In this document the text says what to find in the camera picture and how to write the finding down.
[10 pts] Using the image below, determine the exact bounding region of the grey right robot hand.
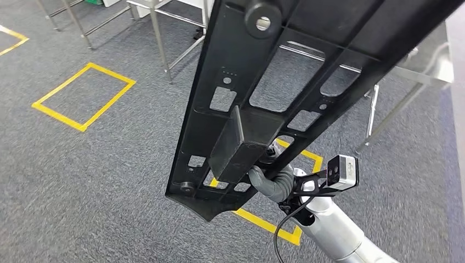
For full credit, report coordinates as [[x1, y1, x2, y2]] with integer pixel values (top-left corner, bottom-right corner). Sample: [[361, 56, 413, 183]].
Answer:
[[248, 143, 282, 192]]

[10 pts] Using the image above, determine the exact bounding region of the black plastic plate bracket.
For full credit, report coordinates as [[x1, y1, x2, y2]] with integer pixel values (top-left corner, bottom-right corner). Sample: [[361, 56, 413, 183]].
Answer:
[[165, 0, 465, 222]]

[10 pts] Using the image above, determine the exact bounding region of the stainless steel workbench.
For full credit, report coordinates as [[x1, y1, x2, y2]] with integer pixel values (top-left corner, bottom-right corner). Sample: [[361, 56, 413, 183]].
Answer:
[[277, 20, 455, 155]]

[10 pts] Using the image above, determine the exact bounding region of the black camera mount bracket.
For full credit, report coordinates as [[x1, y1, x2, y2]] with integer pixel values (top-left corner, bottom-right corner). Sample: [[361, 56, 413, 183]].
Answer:
[[292, 168, 333, 198]]

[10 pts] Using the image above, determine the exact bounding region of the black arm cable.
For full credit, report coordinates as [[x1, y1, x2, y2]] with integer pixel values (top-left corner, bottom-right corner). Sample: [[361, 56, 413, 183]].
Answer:
[[273, 196, 317, 263]]

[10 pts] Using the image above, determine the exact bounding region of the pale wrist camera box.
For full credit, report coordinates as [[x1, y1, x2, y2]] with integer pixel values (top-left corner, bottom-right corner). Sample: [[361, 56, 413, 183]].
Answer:
[[327, 154, 360, 191]]

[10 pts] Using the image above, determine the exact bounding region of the steel frame table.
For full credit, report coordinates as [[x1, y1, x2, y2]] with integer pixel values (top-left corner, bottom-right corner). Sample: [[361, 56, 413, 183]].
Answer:
[[34, 0, 139, 50], [125, 0, 212, 84]]

